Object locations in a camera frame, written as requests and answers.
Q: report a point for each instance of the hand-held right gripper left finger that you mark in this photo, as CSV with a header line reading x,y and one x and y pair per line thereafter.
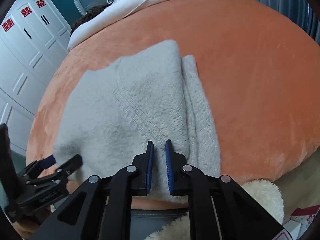
x,y
150,167

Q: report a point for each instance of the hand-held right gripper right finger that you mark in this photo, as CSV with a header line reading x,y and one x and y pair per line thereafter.
x,y
168,170

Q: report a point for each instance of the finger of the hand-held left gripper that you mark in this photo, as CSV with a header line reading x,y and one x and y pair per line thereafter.
x,y
71,163
46,161

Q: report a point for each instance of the grey sweater with black hearts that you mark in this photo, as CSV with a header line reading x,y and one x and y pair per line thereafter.
x,y
125,110

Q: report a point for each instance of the black leather seat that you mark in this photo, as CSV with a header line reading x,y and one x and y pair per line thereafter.
x,y
155,220

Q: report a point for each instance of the cream fleece cushion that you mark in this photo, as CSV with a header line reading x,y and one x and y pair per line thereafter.
x,y
260,200

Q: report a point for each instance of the white wardrobe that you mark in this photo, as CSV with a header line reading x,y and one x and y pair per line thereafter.
x,y
25,55

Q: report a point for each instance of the orange plush blanket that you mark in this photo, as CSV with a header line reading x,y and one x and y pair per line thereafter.
x,y
250,80

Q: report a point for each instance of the white box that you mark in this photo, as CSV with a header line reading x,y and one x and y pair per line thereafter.
x,y
293,228

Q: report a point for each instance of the red paper wardrobe decoration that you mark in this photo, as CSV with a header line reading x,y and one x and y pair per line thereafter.
x,y
8,25
25,12
40,3

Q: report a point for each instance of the dark brown clothing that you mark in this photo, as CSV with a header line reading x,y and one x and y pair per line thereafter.
x,y
82,21

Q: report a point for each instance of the floral printed box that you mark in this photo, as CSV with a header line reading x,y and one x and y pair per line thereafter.
x,y
305,216

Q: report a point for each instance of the grey garment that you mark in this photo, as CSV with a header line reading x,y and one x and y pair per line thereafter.
x,y
100,2

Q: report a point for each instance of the grey-blue curtain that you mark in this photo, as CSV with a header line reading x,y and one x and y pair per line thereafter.
x,y
287,2

